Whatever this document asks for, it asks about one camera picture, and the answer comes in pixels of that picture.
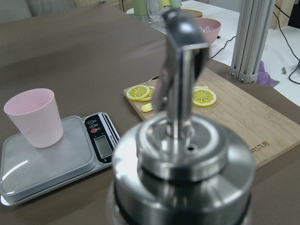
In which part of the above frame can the glass sauce bottle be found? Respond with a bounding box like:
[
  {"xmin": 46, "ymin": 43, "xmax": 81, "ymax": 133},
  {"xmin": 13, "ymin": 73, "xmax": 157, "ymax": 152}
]
[{"xmin": 107, "ymin": 8, "xmax": 255, "ymax": 225}]

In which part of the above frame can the pink plastic cup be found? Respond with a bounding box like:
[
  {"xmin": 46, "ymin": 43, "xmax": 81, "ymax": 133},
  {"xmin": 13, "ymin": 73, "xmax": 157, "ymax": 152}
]
[{"xmin": 4, "ymin": 88, "xmax": 63, "ymax": 148}]

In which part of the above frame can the grey kitchen scale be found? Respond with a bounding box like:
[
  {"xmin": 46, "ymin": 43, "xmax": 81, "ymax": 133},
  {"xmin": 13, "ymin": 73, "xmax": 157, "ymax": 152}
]
[{"xmin": 0, "ymin": 112, "xmax": 120, "ymax": 206}]

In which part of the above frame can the green cup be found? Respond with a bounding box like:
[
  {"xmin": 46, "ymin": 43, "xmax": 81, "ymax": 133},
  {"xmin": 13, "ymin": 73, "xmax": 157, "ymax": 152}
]
[{"xmin": 133, "ymin": 0, "xmax": 147, "ymax": 16}]

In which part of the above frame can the lemon slice near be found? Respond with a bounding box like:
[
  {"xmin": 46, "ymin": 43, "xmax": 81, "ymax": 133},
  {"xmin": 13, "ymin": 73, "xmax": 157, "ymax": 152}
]
[{"xmin": 126, "ymin": 84, "xmax": 155, "ymax": 102}]

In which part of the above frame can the lemon slice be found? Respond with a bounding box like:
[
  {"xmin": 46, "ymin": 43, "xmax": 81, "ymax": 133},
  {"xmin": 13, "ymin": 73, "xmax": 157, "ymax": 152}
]
[
  {"xmin": 126, "ymin": 84, "xmax": 155, "ymax": 102},
  {"xmin": 192, "ymin": 86, "xmax": 217, "ymax": 107}
]

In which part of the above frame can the lemon slice far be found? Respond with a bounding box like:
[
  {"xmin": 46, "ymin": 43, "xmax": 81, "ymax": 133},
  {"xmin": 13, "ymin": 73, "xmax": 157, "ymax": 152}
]
[{"xmin": 192, "ymin": 86, "xmax": 217, "ymax": 107}]

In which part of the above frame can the wine glass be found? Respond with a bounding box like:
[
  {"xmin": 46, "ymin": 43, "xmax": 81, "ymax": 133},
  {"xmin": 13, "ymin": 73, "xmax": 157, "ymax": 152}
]
[{"xmin": 146, "ymin": 0, "xmax": 162, "ymax": 31}]

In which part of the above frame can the pink bowl with ice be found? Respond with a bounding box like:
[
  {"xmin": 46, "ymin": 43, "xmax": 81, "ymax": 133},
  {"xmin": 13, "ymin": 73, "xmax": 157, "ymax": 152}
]
[{"xmin": 195, "ymin": 18, "xmax": 221, "ymax": 45}]

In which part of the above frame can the purple cloth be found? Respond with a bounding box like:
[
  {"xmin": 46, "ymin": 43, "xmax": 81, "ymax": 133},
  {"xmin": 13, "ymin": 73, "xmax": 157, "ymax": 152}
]
[{"xmin": 256, "ymin": 61, "xmax": 280, "ymax": 87}]

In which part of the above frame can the bamboo cutting board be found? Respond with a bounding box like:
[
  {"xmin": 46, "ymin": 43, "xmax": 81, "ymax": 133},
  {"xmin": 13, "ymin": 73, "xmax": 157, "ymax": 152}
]
[{"xmin": 123, "ymin": 67, "xmax": 300, "ymax": 169}]

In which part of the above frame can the aluminium frame post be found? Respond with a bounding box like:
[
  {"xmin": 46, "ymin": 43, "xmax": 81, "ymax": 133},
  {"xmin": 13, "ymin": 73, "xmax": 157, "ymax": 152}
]
[{"xmin": 231, "ymin": 0, "xmax": 275, "ymax": 83}]

